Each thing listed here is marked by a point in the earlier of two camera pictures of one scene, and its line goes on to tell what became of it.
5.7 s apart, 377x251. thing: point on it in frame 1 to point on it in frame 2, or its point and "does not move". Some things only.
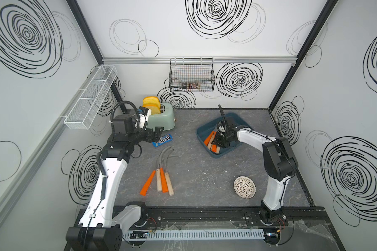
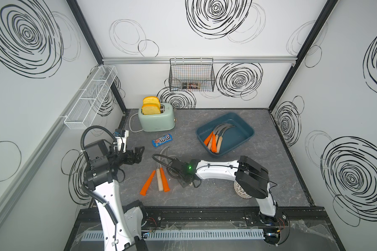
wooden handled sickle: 210,146 does not move
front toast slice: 155,109 does not move
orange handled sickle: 206,140 does not move
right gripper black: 215,140 to 181,183
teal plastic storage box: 204,131 does not move
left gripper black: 156,134 to 130,160
